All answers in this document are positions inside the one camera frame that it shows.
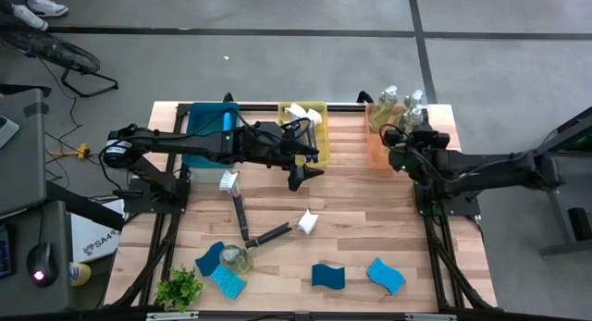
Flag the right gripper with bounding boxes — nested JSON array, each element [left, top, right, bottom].
[[382, 128, 452, 184]]

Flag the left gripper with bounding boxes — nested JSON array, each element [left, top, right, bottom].
[[240, 120, 327, 192]]

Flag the blue plastic bin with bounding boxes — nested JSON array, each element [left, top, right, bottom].
[[181, 101, 241, 169]]

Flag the yellow plastic bin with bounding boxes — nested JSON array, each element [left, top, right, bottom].
[[277, 101, 333, 169]]

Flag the orange plastic bin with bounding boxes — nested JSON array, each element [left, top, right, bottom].
[[364, 102, 425, 171]]

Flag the black metal cart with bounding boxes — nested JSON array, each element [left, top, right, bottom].
[[536, 105, 592, 257]]

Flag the small green potted plant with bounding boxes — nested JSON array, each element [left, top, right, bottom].
[[154, 265, 204, 313]]

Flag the black box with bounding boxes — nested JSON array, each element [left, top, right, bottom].
[[567, 206, 592, 242]]

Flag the black desk beam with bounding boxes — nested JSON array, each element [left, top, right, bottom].
[[45, 179, 127, 233]]

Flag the yellow power plug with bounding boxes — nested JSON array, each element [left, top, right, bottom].
[[45, 142, 92, 161]]

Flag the white cardboard box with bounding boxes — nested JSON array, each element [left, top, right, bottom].
[[68, 198, 127, 265]]

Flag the yellow bottle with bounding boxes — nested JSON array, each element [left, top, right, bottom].
[[68, 261, 93, 288]]

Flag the black tape strip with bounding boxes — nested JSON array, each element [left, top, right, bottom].
[[22, 101, 51, 118]]

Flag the black floor fan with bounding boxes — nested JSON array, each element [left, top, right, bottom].
[[0, 22, 119, 99]]

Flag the black computer mouse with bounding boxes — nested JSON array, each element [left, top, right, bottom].
[[26, 241, 60, 289]]

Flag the grey desk top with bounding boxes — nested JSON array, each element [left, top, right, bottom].
[[0, 88, 47, 218]]

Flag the grey tablet device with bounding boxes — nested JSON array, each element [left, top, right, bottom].
[[0, 115, 20, 150]]

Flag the person's white shoe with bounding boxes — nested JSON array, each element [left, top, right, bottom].
[[25, 0, 70, 18], [9, 4, 50, 32]]

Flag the black keyboard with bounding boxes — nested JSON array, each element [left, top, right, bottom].
[[0, 226, 15, 279]]

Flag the dark grey desk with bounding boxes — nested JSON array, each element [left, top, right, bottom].
[[0, 200, 73, 315]]

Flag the black aluminium table frame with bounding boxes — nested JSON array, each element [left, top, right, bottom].
[[104, 101, 499, 313]]

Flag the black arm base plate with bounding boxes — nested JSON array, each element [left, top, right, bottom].
[[123, 179, 191, 216], [413, 181, 482, 218]]

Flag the silver bracket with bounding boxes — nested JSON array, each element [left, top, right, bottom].
[[405, 313, 458, 321], [146, 310, 200, 321]]

